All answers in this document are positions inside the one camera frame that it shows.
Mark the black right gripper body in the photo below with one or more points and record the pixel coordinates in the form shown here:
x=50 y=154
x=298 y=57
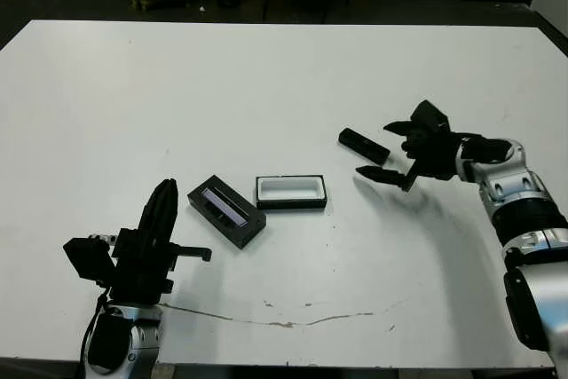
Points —
x=435 y=152

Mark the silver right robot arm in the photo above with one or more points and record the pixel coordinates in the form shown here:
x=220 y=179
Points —
x=515 y=179

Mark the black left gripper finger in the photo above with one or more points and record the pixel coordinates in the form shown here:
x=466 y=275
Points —
x=153 y=219
x=169 y=219

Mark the black bar-shaped camera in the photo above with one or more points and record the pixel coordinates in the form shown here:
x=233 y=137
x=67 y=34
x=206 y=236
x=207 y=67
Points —
x=364 y=144

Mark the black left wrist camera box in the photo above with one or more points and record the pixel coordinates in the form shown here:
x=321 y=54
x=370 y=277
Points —
x=86 y=259

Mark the black box lid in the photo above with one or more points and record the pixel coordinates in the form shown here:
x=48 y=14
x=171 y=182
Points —
x=239 y=232

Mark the black box with white insert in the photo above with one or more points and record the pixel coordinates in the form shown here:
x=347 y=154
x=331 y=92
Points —
x=288 y=205

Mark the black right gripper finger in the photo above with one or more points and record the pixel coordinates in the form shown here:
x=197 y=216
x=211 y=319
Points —
x=384 y=175
x=404 y=127

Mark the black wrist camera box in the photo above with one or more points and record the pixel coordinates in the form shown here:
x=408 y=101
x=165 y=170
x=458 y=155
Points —
x=86 y=259
x=428 y=115

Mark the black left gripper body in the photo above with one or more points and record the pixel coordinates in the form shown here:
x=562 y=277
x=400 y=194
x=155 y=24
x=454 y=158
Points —
x=142 y=272

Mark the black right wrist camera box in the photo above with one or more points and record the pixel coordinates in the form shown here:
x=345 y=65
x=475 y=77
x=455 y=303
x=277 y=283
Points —
x=428 y=115

